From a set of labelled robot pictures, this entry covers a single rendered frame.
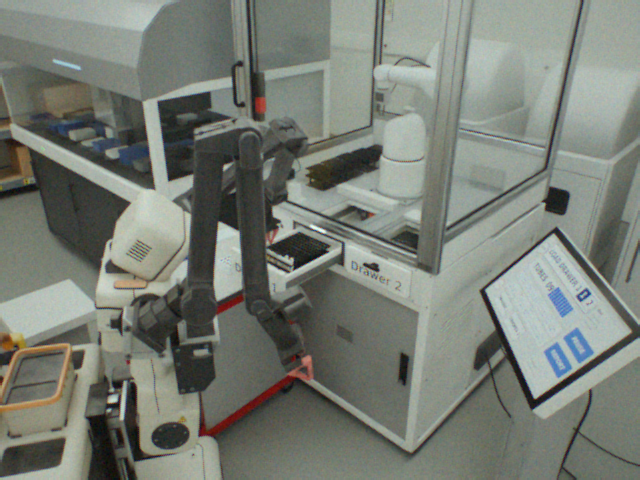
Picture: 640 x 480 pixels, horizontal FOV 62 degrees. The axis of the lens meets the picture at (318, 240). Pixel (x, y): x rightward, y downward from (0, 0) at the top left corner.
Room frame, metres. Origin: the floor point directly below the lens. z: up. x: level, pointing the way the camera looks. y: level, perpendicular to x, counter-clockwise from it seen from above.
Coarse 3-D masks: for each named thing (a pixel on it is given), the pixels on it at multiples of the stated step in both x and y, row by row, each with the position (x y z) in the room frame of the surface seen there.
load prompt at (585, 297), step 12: (552, 252) 1.35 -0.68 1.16; (552, 264) 1.31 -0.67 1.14; (564, 264) 1.27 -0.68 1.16; (564, 276) 1.23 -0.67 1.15; (576, 276) 1.20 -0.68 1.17; (576, 288) 1.16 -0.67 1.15; (588, 288) 1.14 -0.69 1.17; (576, 300) 1.13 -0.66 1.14; (588, 300) 1.10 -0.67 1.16; (600, 300) 1.08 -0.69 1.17
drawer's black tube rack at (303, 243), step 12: (288, 240) 1.91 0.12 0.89; (300, 240) 1.90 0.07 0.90; (312, 240) 1.90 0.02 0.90; (276, 252) 1.80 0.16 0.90; (288, 252) 1.80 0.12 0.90; (300, 252) 1.80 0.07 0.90; (312, 252) 1.80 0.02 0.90; (324, 252) 1.85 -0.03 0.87; (276, 264) 1.75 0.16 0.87; (300, 264) 1.76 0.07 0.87
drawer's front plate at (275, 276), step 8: (232, 248) 1.78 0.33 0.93; (232, 256) 1.77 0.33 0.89; (240, 256) 1.74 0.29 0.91; (232, 264) 1.78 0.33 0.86; (240, 264) 1.74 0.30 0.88; (240, 272) 1.74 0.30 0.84; (272, 272) 1.62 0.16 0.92; (280, 272) 1.60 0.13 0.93; (272, 280) 1.62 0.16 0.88; (280, 280) 1.59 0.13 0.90; (272, 288) 1.62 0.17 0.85; (280, 288) 1.59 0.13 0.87
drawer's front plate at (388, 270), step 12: (348, 252) 1.79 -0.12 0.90; (360, 252) 1.75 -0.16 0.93; (348, 264) 1.79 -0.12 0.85; (360, 264) 1.75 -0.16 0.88; (384, 264) 1.68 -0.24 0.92; (360, 276) 1.75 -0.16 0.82; (384, 276) 1.67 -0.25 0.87; (396, 276) 1.64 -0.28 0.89; (408, 276) 1.60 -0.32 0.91; (408, 288) 1.61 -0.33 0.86
